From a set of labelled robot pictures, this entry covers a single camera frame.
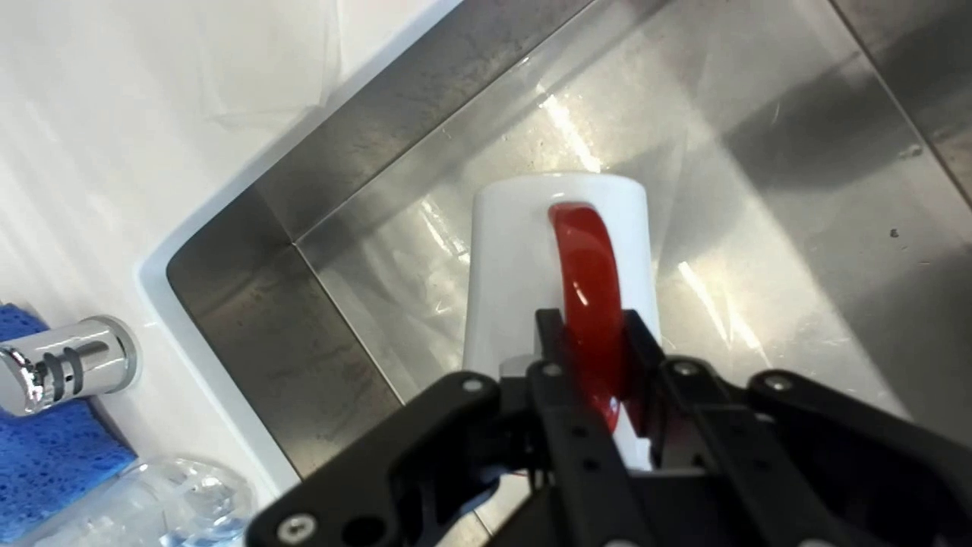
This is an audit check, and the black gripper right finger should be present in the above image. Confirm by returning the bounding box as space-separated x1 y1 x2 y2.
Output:
604 308 972 547

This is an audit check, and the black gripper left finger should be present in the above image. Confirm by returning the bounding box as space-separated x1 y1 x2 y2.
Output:
246 308 612 547

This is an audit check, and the white mug with red handle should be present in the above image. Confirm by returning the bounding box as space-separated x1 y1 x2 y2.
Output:
459 169 670 480

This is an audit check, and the stainless steel sink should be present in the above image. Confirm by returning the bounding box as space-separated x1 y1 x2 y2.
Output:
165 0 972 480

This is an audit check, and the clear soap pump bottle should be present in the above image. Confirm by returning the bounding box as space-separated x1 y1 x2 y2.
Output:
19 452 258 547

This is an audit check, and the small chrome cylinder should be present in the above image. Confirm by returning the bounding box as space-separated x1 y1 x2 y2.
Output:
0 313 140 419

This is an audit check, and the blue sponge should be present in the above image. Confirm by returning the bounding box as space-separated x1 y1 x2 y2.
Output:
0 301 140 547

